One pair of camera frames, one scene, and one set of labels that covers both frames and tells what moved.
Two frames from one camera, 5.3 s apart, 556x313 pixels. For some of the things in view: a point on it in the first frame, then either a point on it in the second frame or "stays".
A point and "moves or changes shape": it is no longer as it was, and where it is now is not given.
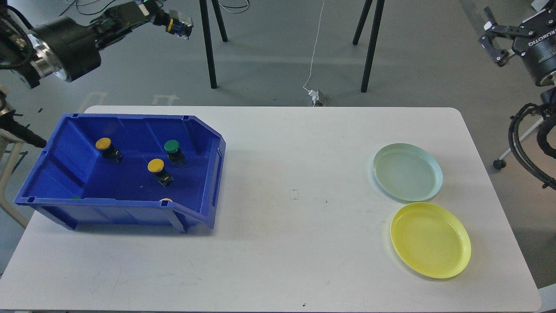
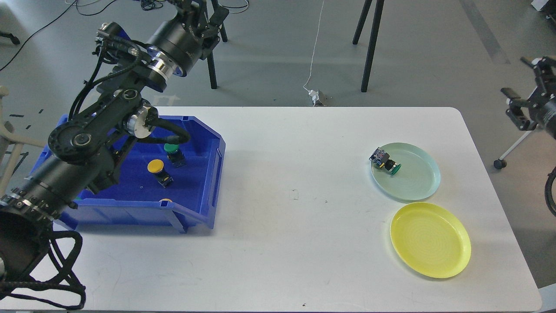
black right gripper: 538,51 → 544,98
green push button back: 174,154 stays
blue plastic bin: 127,172 stays
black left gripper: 61,46 → 180,40
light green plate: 407,172 stays
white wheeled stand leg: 500,163 stays
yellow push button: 157,165 stays
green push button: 181,27 moves or changes shape
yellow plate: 430,239 stays
